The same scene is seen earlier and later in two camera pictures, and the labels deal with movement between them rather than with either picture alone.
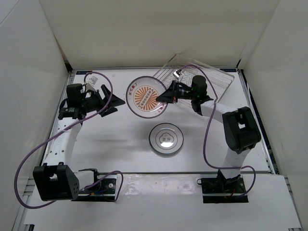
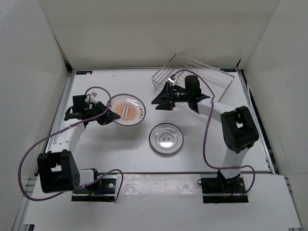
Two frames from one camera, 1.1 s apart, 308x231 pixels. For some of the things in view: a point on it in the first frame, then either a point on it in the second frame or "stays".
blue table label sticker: [83, 72] stays
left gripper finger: [109, 111] -> [107, 118]
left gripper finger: [115, 101] -> [109, 115]
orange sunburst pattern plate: [141, 97] -> [131, 108]
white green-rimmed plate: [166, 142] stays
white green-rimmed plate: [166, 139] stays
